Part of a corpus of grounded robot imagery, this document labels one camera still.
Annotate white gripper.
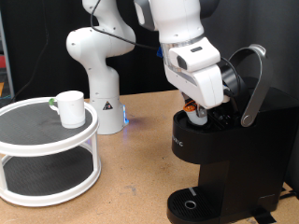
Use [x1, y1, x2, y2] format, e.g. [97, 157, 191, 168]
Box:
[164, 62, 225, 119]

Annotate silver handle Keurig lid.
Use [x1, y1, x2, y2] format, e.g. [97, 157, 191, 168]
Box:
[219, 44, 275, 128]

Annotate black Keurig coffee machine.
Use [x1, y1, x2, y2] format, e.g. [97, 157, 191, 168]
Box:
[166, 44, 299, 224]

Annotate black drip tray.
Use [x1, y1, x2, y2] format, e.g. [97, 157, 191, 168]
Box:
[166, 187, 221, 224]

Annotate white mug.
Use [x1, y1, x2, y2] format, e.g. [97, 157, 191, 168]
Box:
[49, 90, 87, 130]

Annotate white two-tier turntable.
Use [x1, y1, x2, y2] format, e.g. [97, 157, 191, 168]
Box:
[0, 96, 103, 208]

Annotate grey metal pole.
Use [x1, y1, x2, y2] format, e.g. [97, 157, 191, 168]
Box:
[0, 8, 15, 99]

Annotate black power cord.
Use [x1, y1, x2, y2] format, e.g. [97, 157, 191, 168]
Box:
[278, 186, 299, 201]

